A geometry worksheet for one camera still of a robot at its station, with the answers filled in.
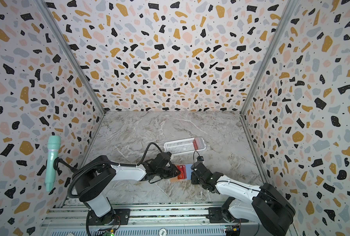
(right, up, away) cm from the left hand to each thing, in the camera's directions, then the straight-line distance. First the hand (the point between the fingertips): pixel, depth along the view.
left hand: (184, 173), depth 85 cm
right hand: (+6, -2, +2) cm, 7 cm away
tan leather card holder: (+3, +1, +5) cm, 6 cm away
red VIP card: (-1, -1, +2) cm, 3 cm away
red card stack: (+9, +16, +12) cm, 22 cm away
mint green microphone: (-56, +21, -23) cm, 64 cm away
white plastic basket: (-1, +14, +16) cm, 21 cm away
